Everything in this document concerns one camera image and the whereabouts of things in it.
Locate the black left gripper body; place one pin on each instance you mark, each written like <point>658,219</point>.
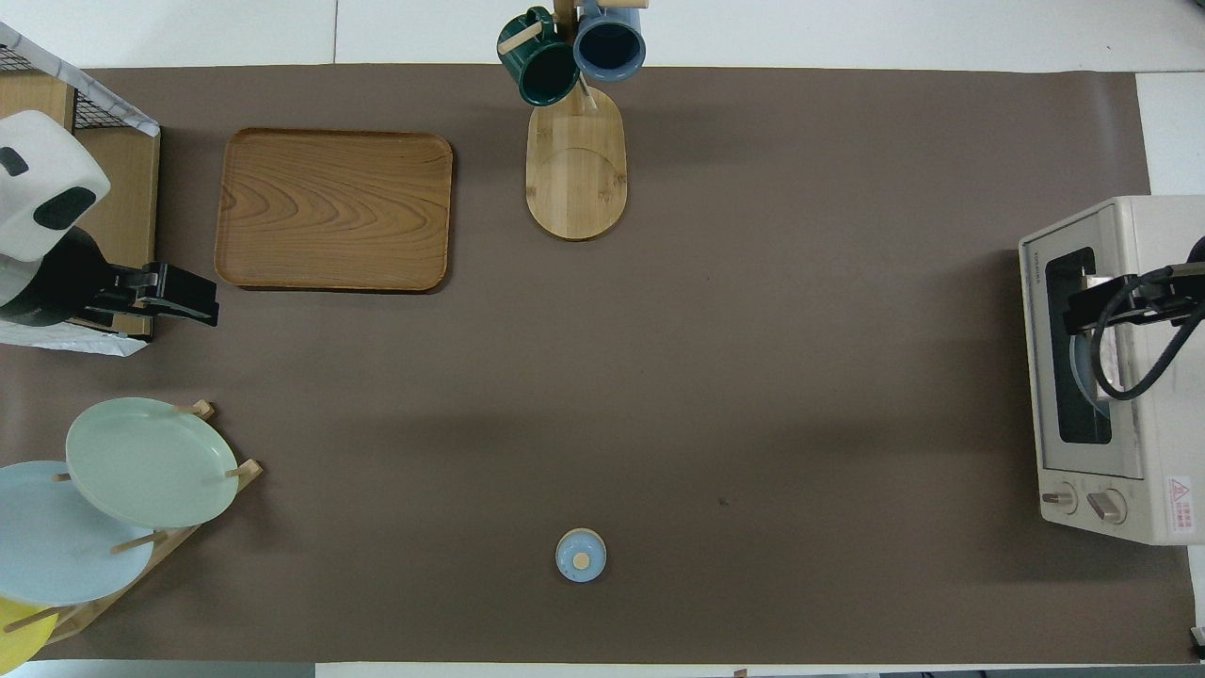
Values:
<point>127,297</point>

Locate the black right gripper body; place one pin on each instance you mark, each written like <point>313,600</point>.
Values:
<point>1153,303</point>

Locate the cream toaster oven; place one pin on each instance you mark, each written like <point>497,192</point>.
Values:
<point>1167,235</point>

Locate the light wooden stepped shelf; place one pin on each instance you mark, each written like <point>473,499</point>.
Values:
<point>132,188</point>

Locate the pale green plate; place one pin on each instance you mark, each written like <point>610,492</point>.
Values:
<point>151,461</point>

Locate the wooden plate rack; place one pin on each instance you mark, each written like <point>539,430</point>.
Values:
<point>240,471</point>

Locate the brown wooden tray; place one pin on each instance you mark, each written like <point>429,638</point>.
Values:
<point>334,212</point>

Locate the light blue racked plate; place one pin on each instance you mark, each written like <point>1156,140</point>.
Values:
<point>56,546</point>

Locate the brown table mat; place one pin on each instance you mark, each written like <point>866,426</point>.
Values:
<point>753,282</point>

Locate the yellow plate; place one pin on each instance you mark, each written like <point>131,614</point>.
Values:
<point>19,640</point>

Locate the wooden mug tree stand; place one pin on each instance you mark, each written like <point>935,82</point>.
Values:
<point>576,179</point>

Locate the dark green ceramic mug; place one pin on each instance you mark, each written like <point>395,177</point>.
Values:
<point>541,66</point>

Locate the small blue wooden-knob bell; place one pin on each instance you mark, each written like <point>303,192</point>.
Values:
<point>581,556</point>

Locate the blue ceramic mug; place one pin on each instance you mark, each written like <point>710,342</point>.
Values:
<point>610,42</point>

